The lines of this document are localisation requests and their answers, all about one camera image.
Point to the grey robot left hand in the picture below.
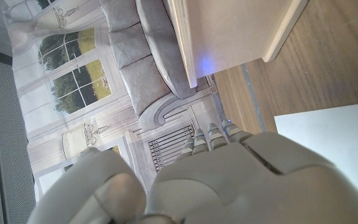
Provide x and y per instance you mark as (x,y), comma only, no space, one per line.
(244,186)

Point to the white paper sheet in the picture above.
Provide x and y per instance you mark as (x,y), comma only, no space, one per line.
(337,137)

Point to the light wooden slotted box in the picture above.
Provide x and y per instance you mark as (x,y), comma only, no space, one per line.
(228,31)

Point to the printed living room backdrop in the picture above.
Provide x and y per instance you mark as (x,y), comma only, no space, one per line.
(82,87)

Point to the grey perforated wall panel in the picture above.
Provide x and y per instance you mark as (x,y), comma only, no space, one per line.
(2,140)

